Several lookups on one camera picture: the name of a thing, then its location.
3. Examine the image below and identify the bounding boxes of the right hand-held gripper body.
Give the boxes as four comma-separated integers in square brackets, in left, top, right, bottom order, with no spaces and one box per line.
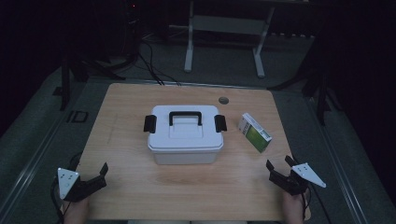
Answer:
[268,162,327,197]

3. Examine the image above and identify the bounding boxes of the hand-held gripper cable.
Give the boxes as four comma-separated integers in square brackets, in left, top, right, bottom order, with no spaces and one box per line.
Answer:
[300,183,332,224]
[49,151,84,224]

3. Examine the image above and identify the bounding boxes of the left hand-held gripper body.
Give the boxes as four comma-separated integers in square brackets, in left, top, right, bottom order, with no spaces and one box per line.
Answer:
[57,167,108,203]

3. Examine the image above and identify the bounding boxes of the white plastic storage box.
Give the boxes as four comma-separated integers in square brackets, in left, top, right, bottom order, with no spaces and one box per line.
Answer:
[148,145,224,165]

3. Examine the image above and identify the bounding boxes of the black floor cables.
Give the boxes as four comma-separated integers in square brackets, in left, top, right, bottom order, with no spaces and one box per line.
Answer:
[135,39,182,87]

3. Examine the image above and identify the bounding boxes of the black floor stand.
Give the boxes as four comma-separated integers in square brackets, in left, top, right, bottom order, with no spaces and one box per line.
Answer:
[52,52,127,112]
[266,59,344,127]

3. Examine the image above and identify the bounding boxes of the white lid with black handle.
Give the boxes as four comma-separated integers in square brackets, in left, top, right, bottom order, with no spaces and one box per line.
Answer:
[143,105,228,153]

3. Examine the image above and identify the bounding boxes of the person's right hand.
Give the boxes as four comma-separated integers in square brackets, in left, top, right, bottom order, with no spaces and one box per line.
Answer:
[282,189,311,224]

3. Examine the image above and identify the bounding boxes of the white metal stand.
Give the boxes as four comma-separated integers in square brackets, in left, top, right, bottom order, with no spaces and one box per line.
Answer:
[183,0,276,79]

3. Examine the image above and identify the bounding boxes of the right hand-held gripper cable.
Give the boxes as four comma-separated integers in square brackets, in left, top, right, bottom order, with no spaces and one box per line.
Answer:
[300,183,332,224]

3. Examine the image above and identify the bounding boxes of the person's left hand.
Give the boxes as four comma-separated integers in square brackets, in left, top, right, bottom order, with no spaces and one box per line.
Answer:
[62,198,91,224]

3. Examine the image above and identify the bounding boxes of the green and white carton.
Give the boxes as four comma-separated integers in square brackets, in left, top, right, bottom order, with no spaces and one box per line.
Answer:
[237,112,273,154]

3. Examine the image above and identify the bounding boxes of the left hand-held gripper cable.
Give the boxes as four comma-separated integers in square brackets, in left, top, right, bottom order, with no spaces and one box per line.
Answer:
[49,151,84,224]

